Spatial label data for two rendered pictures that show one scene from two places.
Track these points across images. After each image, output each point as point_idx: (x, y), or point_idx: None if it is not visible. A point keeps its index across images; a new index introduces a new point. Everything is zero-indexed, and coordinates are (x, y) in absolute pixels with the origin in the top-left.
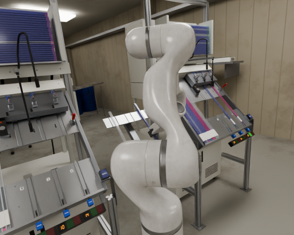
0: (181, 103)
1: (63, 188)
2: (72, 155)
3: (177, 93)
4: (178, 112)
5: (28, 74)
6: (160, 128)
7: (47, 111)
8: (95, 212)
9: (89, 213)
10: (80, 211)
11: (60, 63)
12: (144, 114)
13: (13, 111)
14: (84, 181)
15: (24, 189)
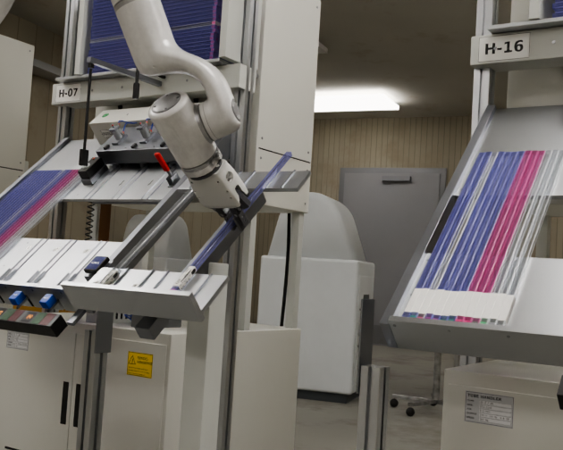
0: (182, 95)
1: (52, 268)
2: (242, 311)
3: (146, 60)
4: (153, 111)
5: (174, 89)
6: (193, 182)
7: (153, 153)
8: (37, 320)
9: (33, 317)
10: (138, 405)
11: (224, 66)
12: (282, 180)
13: (115, 145)
14: (78, 271)
15: (28, 249)
